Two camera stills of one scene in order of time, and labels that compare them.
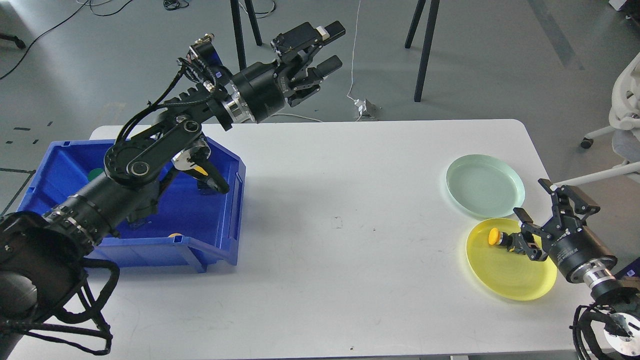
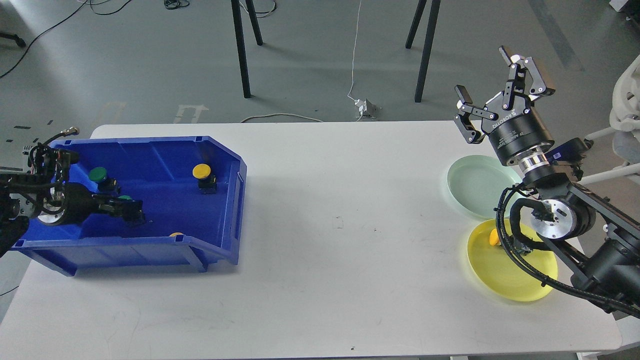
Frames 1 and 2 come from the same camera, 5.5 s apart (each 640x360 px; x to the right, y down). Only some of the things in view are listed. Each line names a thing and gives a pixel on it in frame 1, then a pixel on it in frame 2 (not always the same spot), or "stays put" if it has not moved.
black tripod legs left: (238, 30) stays put
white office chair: (624, 114) stays put
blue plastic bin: (190, 225) stays put
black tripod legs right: (433, 14) stays put
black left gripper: (263, 86) -> (82, 202)
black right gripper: (573, 251) -> (516, 130)
